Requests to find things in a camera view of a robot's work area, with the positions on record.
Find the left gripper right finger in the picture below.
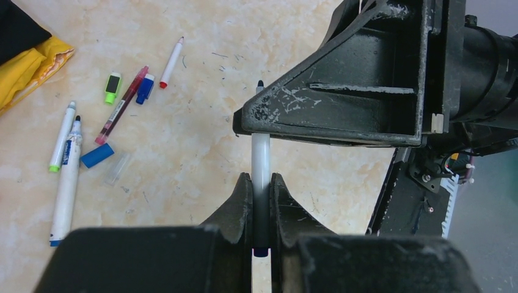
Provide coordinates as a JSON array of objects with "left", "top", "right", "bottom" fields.
[{"left": 270, "top": 173, "right": 335, "bottom": 292}]

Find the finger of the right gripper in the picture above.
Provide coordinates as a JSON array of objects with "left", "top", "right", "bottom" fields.
[{"left": 233, "top": 1, "right": 429, "bottom": 147}]

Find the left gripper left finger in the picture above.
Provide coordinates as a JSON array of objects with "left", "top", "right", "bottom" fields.
[{"left": 201, "top": 173, "right": 253, "bottom": 292}]

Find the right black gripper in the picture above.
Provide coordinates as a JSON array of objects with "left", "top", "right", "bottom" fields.
[{"left": 425, "top": 1, "right": 517, "bottom": 156}]

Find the white blue-ended marker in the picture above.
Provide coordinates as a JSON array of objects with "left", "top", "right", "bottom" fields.
[{"left": 250, "top": 80, "right": 271, "bottom": 293}]

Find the blue white pen cap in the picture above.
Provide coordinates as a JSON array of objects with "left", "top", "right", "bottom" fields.
[{"left": 136, "top": 74, "right": 155, "bottom": 105}]

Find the clear pen cap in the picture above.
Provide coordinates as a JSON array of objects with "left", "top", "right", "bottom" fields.
[{"left": 103, "top": 152, "right": 131, "bottom": 186}]

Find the white red-tipped pen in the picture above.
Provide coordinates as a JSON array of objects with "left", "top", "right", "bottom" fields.
[{"left": 159, "top": 36, "right": 184, "bottom": 89}]

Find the red gel pen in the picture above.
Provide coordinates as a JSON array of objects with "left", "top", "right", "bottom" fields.
[{"left": 95, "top": 65, "right": 149, "bottom": 145}]

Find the green black pen cap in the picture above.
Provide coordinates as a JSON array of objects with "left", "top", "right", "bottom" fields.
[{"left": 104, "top": 72, "right": 122, "bottom": 105}]

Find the white green-tipped pen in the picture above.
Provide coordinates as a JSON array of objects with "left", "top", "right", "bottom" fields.
[{"left": 48, "top": 101, "right": 76, "bottom": 173}]

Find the blue cylindrical cap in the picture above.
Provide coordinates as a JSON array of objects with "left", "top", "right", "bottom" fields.
[{"left": 80, "top": 143, "right": 115, "bottom": 168}]

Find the large white blue marker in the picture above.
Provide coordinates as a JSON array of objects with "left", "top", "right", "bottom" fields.
[{"left": 49, "top": 115, "right": 82, "bottom": 247}]

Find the yellow folded shirt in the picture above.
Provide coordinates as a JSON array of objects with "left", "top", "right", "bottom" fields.
[{"left": 1, "top": 36, "right": 75, "bottom": 114}]

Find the black folded shirt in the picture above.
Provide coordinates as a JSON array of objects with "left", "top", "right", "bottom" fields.
[{"left": 1, "top": 0, "right": 52, "bottom": 65}]

